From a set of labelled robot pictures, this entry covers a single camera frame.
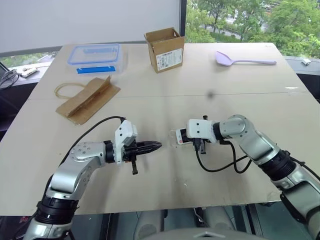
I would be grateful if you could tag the lilac plastic rice spoon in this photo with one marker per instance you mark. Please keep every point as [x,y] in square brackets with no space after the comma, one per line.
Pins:
[223,60]

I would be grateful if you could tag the dark window frame post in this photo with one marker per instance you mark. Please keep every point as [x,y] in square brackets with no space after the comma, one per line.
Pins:
[183,17]

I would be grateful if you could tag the white power strip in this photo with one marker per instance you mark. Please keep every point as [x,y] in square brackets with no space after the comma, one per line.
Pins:
[28,71]

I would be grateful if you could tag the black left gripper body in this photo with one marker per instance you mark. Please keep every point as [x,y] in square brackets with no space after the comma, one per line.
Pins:
[130,153]

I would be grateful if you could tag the open brown cardboard box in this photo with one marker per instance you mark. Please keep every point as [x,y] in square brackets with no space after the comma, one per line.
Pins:
[166,53]

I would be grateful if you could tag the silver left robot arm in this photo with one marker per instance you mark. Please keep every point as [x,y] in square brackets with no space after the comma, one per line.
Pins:
[72,172]

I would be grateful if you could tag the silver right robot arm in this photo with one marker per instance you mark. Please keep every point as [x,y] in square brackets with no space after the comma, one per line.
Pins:
[255,142]

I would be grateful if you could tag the clear container with blue lid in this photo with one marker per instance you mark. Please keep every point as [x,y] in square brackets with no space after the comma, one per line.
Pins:
[95,58]

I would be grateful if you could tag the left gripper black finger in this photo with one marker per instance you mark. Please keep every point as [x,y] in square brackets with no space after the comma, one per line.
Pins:
[148,150]
[150,144]

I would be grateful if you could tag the small white block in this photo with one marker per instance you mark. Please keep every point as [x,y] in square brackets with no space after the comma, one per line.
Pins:
[305,61]

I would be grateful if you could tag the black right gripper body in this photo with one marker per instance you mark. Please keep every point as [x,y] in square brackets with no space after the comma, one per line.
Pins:
[202,147]

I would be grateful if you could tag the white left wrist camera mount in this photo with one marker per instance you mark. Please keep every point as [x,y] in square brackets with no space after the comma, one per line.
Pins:
[123,136]

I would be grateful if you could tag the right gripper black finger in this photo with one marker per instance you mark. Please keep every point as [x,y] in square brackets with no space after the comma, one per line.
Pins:
[185,132]
[185,140]

